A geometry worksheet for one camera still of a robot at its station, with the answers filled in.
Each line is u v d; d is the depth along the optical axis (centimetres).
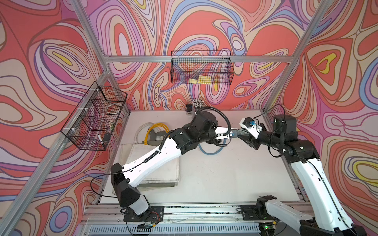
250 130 55
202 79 91
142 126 108
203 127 49
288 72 96
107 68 92
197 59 87
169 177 81
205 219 73
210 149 96
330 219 36
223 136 54
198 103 99
